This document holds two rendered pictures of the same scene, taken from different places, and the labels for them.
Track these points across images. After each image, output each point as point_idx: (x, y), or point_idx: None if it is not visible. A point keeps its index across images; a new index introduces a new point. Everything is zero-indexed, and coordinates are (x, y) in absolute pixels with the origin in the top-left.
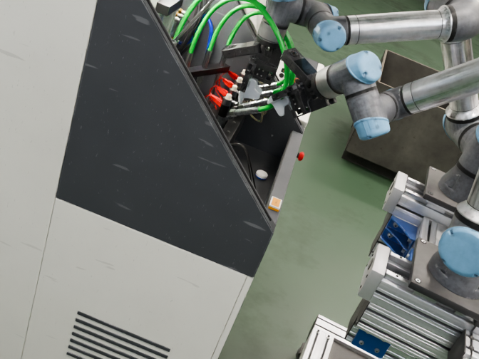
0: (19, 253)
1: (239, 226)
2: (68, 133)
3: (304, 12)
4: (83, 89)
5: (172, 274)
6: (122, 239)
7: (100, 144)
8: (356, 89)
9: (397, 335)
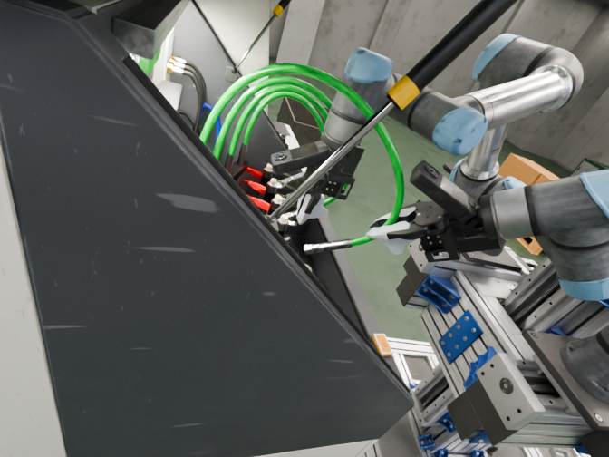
0: None
1: (373, 413)
2: (57, 425)
3: None
4: (62, 365)
5: None
6: None
7: (137, 417)
8: (604, 238)
9: (535, 442)
